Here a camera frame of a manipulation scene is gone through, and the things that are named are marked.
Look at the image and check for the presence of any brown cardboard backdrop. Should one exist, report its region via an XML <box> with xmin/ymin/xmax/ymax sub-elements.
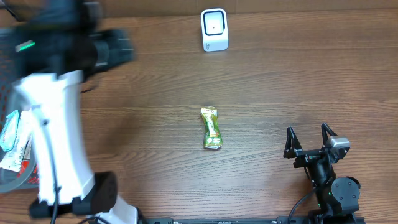
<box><xmin>99</xmin><ymin>0</ymin><xmax>397</xmax><ymax>17</ymax></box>

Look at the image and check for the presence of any teal snack packet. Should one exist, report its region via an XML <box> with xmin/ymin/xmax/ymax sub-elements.
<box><xmin>1</xmin><ymin>110</ymin><xmax>19</xmax><ymax>152</ymax></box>

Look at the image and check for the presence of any grey plastic shopping basket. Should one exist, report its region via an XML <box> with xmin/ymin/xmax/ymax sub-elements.
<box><xmin>1</xmin><ymin>28</ymin><xmax>39</xmax><ymax>194</ymax></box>

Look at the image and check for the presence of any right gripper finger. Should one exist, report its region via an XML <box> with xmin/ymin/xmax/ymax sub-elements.
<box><xmin>321</xmin><ymin>123</ymin><xmax>336</xmax><ymax>145</ymax></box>
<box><xmin>284</xmin><ymin>126</ymin><xmax>302</xmax><ymax>156</ymax></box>

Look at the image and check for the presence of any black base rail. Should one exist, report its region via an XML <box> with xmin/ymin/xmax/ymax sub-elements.
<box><xmin>144</xmin><ymin>215</ymin><xmax>366</xmax><ymax>224</ymax></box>

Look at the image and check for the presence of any white barcode scanner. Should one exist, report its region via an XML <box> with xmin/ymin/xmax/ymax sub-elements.
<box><xmin>200</xmin><ymin>8</ymin><xmax>229</xmax><ymax>52</ymax></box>

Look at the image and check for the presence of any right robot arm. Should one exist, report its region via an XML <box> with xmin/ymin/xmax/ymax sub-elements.
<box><xmin>278</xmin><ymin>123</ymin><xmax>365</xmax><ymax>224</ymax></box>

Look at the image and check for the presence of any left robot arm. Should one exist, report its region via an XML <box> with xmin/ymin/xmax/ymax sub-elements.
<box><xmin>4</xmin><ymin>1</ymin><xmax>139</xmax><ymax>224</ymax></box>

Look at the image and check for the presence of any green snack pouch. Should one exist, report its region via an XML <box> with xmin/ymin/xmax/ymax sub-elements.
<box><xmin>201</xmin><ymin>106</ymin><xmax>223</xmax><ymax>150</ymax></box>

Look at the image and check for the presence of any white tube gold cap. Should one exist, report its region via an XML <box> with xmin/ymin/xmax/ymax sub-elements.
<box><xmin>1</xmin><ymin>110</ymin><xmax>32</xmax><ymax>172</ymax></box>

